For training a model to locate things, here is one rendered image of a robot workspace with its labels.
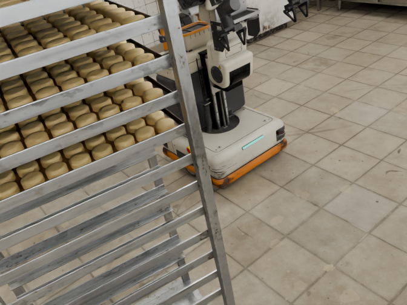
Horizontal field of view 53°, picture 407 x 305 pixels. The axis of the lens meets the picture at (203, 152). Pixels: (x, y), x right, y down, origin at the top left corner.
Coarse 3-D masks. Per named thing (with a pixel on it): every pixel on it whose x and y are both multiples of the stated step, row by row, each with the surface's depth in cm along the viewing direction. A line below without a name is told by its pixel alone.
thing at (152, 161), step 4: (148, 160) 153; (152, 160) 152; (156, 160) 153; (148, 164) 155; (152, 164) 153; (156, 164) 154; (156, 180) 157; (160, 180) 158; (156, 184) 158; (160, 184) 159; (164, 216) 169; (168, 216) 167; (172, 216) 168; (168, 232) 175; (172, 232) 172; (176, 232) 173; (172, 236) 173; (180, 260) 181; (184, 260) 183; (180, 264) 182; (184, 276) 187; (188, 276) 188; (184, 280) 188
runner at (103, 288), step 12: (192, 240) 120; (168, 252) 117; (144, 264) 114; (156, 264) 117; (120, 276) 112; (132, 276) 114; (96, 288) 109; (108, 288) 111; (72, 300) 107; (84, 300) 109
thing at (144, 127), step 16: (160, 112) 111; (128, 128) 107; (144, 128) 104; (160, 128) 104; (80, 144) 103; (96, 144) 102; (112, 144) 104; (128, 144) 100; (48, 160) 99; (64, 160) 101; (80, 160) 96; (0, 176) 96; (16, 176) 99; (32, 176) 94; (48, 176) 94; (0, 192) 90; (16, 192) 92
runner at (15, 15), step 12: (36, 0) 75; (48, 0) 76; (60, 0) 77; (72, 0) 78; (84, 0) 79; (96, 0) 80; (0, 12) 73; (12, 12) 74; (24, 12) 75; (36, 12) 76; (48, 12) 77; (0, 24) 74
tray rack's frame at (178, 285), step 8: (0, 256) 138; (16, 288) 146; (168, 288) 187; (176, 288) 186; (0, 296) 121; (16, 296) 147; (152, 296) 185; (160, 296) 184; (168, 296) 183; (192, 296) 181; (200, 296) 180; (32, 304) 153; (136, 304) 182; (144, 304) 181; (152, 304) 181; (176, 304) 179; (184, 304) 178; (208, 304) 176
